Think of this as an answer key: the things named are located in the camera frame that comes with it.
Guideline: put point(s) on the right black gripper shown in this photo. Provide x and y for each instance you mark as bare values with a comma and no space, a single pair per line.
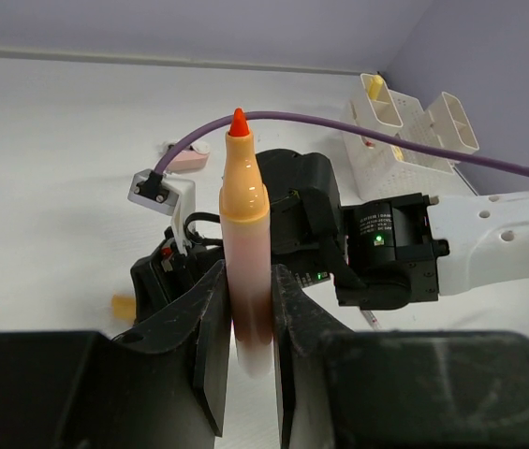
166,274

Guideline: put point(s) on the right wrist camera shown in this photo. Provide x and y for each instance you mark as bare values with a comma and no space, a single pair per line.
168,195

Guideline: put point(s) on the pink eraser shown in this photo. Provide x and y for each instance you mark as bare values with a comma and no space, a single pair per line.
192,158

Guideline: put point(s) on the orange highlighter cap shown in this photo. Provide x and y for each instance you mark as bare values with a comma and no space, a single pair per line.
123,308

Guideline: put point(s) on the red pen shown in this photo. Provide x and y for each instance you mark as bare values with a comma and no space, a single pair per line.
371,320

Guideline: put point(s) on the yellow highlighter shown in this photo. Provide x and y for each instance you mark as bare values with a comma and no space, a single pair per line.
375,87

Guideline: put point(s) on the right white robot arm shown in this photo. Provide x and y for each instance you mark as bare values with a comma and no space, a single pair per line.
281,207

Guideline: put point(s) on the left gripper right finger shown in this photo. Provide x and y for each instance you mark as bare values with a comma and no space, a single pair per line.
340,388

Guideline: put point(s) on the pink highlighter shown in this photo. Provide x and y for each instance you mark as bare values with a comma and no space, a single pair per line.
244,208

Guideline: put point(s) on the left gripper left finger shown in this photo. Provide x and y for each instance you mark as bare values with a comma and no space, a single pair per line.
160,384

